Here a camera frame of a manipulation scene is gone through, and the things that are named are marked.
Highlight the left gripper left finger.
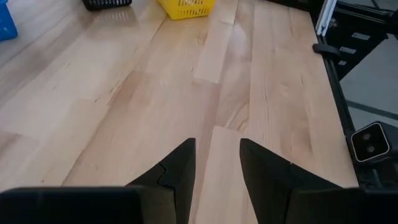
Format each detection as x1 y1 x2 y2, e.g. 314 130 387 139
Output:
126 137 197 224

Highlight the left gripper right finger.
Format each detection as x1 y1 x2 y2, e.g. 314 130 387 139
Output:
239 138 342 224

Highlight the black table clamp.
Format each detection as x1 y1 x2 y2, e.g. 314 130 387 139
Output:
312 42 340 57

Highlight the yellow plastic basket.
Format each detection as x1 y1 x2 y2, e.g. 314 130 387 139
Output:
156 0 217 21

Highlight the black plastic basket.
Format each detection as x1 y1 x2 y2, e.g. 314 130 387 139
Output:
81 0 133 11

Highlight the blue plastic basket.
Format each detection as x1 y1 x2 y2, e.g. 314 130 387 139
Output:
0 0 19 42

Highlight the small grey camera module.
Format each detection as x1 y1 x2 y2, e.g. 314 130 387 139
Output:
350 120 398 164

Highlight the silver aluminium rail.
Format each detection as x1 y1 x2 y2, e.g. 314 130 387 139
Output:
315 0 339 37

